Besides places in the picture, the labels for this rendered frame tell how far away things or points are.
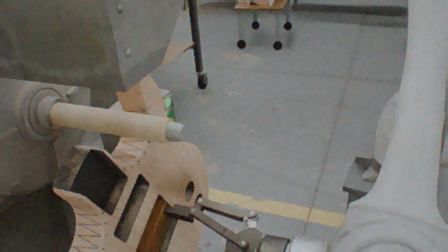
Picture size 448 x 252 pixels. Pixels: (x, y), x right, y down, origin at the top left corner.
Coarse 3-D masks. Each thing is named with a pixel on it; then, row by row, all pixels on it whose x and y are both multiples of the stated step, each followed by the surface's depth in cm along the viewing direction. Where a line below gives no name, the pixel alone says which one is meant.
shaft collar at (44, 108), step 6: (48, 96) 55; (42, 102) 54; (48, 102) 54; (54, 102) 54; (60, 102) 55; (66, 102) 56; (42, 108) 53; (48, 108) 53; (42, 114) 53; (48, 114) 53; (42, 120) 54; (48, 120) 54; (42, 126) 55; (48, 126) 54; (54, 126) 55; (60, 126) 56
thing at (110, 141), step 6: (162, 90) 90; (168, 90) 90; (162, 96) 87; (114, 108) 84; (120, 108) 84; (168, 108) 89; (174, 114) 92; (174, 120) 93; (102, 138) 83; (108, 138) 83; (114, 138) 82; (108, 144) 83; (114, 144) 83; (108, 150) 84
